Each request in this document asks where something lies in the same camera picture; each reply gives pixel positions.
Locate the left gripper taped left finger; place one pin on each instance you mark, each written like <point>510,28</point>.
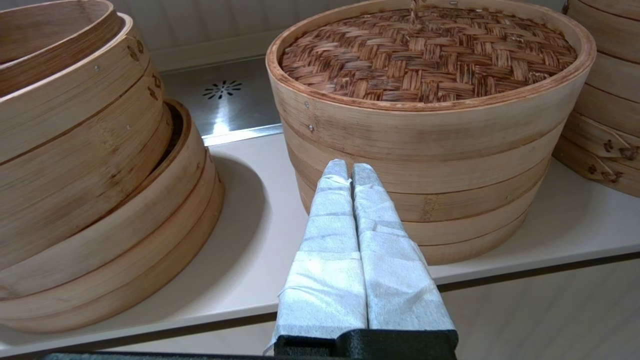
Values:
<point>327,270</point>

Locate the steel plate with flower holes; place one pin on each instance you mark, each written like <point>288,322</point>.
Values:
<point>235,110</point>

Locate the wide shallow bamboo steamer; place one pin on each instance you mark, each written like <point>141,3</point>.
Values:
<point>150,240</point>

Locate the short bamboo steamer stack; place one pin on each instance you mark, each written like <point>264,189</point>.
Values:
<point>450,200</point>

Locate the tall bamboo steamer stack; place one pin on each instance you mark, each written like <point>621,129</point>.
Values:
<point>605,100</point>

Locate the woven bamboo steamer lid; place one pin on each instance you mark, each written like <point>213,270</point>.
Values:
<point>425,65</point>

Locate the bamboo steamer with heart marks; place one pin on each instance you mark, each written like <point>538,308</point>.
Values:
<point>75,150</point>

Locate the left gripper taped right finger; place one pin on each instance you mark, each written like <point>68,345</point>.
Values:
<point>395,280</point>

